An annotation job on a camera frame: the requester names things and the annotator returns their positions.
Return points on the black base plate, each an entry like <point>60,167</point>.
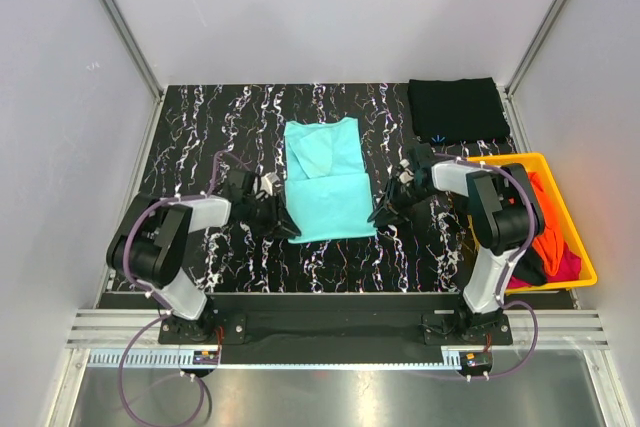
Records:
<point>367,322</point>

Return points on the teal t shirt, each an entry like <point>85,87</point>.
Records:
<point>327,188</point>

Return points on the folded black t shirt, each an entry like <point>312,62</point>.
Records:
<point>450,112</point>

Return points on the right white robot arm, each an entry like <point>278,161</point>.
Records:
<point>505,216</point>

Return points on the white slotted cable duct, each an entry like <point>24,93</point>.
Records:
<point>424,358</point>

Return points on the yellow plastic bin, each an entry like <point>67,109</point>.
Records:
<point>536,162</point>

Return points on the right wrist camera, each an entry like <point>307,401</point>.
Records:
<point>404,172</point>

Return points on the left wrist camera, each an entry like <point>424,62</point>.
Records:
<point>270,183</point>

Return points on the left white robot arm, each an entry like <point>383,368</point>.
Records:
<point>150,243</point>

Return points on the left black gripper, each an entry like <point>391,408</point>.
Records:
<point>279,218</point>

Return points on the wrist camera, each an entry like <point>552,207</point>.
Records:
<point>404,172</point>
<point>270,183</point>

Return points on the orange t shirt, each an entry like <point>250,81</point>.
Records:
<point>550,244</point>

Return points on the magenta t shirt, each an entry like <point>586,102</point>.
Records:
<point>569,270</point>

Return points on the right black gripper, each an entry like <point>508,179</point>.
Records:
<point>391,212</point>

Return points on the black t shirt in bin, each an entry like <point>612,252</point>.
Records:
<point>530,269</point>

